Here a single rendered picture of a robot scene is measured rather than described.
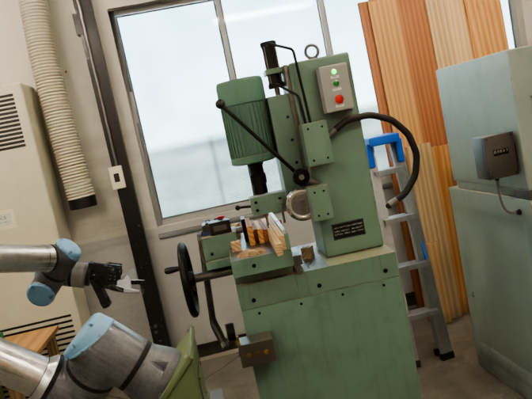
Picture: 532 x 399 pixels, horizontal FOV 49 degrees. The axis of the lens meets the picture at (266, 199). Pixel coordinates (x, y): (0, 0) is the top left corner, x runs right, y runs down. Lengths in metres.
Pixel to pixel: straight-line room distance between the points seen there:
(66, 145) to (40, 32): 0.61
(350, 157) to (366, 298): 0.51
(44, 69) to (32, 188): 0.65
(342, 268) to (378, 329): 0.26
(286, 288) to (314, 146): 0.50
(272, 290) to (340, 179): 0.47
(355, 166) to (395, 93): 1.50
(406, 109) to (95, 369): 2.51
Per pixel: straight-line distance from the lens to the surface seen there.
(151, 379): 1.66
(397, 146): 3.00
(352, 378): 2.22
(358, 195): 2.17
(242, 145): 2.13
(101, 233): 3.59
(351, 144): 2.15
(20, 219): 3.36
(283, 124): 2.15
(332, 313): 2.12
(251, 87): 2.14
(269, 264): 1.99
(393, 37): 3.66
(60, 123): 3.41
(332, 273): 2.08
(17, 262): 1.90
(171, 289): 3.63
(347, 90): 2.09
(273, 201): 2.19
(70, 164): 3.39
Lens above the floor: 1.32
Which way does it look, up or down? 7 degrees down
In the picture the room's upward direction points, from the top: 12 degrees counter-clockwise
